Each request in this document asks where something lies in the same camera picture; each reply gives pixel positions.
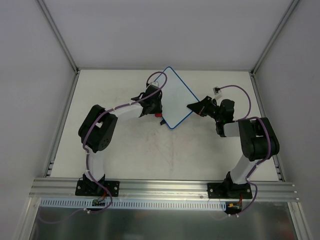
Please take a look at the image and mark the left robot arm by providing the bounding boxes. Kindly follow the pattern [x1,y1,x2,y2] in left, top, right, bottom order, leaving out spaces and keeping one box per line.
[75,84,162,196]

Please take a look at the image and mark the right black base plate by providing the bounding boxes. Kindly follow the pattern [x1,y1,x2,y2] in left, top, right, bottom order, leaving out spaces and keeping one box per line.
[207,182,253,200]

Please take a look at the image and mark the aluminium frame post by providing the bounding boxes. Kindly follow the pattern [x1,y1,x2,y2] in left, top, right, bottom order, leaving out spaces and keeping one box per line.
[35,0,79,74]
[250,0,301,76]

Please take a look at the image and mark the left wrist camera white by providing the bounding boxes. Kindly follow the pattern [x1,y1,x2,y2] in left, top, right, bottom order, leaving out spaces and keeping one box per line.
[150,80,162,88]

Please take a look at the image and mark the right aluminium frame post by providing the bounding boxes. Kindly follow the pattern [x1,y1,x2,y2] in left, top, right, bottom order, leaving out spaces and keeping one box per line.
[250,0,301,76]

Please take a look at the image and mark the aluminium mounting rail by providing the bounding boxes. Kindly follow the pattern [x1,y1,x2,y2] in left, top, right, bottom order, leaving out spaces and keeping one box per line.
[29,177,300,202]

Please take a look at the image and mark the left aluminium frame post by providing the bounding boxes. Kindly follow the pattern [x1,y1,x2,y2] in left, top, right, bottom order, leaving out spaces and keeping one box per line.
[35,0,79,74]

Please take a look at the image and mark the slotted cable duct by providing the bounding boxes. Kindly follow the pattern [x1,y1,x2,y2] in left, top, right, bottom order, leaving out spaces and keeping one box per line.
[39,197,227,211]

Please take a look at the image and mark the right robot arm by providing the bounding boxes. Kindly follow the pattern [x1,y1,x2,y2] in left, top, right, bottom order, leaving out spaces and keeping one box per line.
[187,96,280,199]

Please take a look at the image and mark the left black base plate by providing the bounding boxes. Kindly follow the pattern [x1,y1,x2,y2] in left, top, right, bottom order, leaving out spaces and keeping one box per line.
[75,179,120,197]

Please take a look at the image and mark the blue framed whiteboard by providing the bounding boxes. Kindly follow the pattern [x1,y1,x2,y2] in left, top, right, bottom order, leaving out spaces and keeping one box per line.
[153,66,199,130]

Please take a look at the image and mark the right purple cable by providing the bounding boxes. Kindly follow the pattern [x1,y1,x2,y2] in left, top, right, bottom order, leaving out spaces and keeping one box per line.
[212,84,273,221]

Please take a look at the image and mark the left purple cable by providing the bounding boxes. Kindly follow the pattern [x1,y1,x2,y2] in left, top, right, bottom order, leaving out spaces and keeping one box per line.
[37,71,168,223]

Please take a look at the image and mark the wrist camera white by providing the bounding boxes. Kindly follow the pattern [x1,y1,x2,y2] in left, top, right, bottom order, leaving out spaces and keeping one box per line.
[150,80,162,88]
[212,86,222,100]

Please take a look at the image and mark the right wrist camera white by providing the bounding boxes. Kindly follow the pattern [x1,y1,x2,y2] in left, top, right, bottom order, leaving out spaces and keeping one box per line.
[212,86,222,100]

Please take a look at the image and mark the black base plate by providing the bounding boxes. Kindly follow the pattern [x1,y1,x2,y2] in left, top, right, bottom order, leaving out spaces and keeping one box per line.
[207,182,253,200]
[75,179,120,197]

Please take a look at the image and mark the purple cable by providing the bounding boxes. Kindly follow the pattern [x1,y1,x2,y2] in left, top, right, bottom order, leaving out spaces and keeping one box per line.
[212,84,273,221]
[37,71,168,223]

